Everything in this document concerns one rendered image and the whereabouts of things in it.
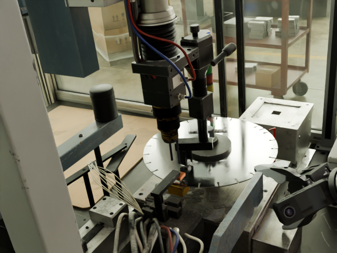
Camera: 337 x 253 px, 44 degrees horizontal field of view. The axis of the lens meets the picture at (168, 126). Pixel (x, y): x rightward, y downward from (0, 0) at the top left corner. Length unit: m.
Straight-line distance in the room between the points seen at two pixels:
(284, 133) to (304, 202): 0.43
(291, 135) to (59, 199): 0.98
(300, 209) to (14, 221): 0.61
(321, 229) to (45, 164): 0.90
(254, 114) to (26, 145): 1.07
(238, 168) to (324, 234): 0.28
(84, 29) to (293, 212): 0.51
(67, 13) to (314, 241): 0.75
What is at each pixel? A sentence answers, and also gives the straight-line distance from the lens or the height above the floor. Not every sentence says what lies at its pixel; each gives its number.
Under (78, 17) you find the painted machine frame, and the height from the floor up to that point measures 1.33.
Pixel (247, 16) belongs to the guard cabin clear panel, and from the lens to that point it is 1.38.
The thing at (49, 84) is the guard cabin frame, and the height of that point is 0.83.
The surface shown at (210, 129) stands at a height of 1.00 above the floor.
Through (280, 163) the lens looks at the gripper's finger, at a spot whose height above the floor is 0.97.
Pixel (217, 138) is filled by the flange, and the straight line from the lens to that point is 1.02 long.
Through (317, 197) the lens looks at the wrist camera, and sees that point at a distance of 0.83.
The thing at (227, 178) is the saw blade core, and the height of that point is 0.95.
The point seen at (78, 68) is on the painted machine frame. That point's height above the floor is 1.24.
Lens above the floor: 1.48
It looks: 27 degrees down
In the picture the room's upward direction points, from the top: 7 degrees counter-clockwise
